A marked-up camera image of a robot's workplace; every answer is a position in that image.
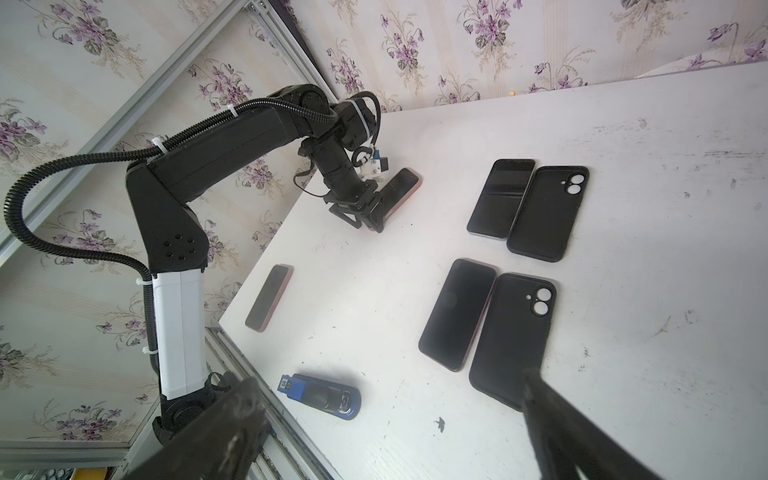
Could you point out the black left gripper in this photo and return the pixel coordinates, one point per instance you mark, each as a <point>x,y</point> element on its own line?
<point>357,202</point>

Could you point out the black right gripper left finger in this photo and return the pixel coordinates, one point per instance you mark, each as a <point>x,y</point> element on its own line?
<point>222,443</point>

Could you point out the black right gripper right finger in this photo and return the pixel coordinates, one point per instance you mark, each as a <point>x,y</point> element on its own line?
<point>566,444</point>

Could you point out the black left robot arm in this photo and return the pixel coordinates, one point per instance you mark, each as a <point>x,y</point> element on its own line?
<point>163,180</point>

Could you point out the blue black stapler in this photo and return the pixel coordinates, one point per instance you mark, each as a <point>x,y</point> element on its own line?
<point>341,401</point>

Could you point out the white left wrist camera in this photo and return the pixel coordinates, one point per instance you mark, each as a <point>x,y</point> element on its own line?
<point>371,164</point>

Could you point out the aluminium mounting rail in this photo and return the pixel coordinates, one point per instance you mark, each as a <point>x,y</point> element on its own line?
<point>288,452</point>

